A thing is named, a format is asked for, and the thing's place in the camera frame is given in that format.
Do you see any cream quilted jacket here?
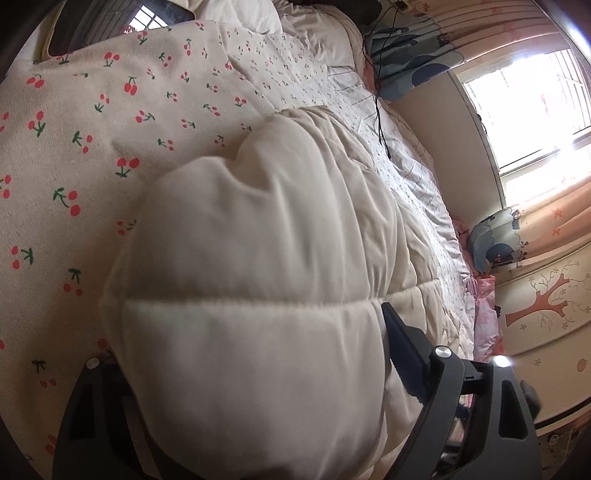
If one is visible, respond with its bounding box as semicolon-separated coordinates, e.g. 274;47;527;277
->
99;105;477;480

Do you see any white pillow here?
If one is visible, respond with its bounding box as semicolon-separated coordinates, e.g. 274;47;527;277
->
191;0;284;34

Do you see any window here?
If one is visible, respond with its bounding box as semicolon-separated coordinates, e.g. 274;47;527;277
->
461;46;591;209

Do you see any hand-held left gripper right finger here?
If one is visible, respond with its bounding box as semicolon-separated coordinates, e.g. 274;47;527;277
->
380;301;544;480

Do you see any whale print curtain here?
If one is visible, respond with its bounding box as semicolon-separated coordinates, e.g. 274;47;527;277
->
465;174;591;278
361;0;571;103

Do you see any cherry print bed sheet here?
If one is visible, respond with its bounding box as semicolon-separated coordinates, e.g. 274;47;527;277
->
0;18;477;468

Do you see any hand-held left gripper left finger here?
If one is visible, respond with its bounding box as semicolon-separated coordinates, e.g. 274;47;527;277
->
52;357;197;480

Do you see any black charging cable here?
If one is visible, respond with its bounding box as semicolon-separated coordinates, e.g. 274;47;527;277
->
361;34;394;161

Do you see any pink ruffled cloth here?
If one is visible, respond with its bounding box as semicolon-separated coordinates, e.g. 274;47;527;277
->
452;217;505;367

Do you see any striped white duvet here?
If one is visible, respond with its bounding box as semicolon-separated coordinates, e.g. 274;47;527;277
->
272;0;463;224

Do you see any dark glossy board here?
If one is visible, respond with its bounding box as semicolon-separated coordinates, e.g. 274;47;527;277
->
44;0;195;61

